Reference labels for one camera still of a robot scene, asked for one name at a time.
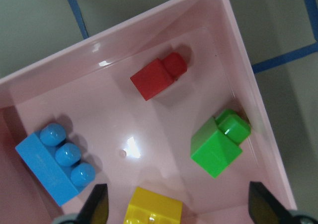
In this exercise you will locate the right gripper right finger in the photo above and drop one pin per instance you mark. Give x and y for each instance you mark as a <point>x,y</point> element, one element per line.
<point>264,208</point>

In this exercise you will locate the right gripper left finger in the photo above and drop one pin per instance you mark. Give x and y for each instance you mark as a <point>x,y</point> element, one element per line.
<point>96,208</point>

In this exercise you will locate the yellow toy block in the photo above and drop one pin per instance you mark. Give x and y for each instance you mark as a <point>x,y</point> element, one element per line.
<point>147,207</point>

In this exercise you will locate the blue toy block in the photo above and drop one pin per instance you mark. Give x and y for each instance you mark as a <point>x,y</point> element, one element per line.
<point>56,163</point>

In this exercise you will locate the green toy block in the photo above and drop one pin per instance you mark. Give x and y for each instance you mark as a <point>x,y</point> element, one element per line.
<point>215,145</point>

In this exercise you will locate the red toy block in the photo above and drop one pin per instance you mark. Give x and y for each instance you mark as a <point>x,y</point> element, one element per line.
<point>158,75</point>

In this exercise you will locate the pink plastic box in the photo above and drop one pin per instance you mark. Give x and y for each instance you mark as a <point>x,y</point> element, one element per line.
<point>133,142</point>

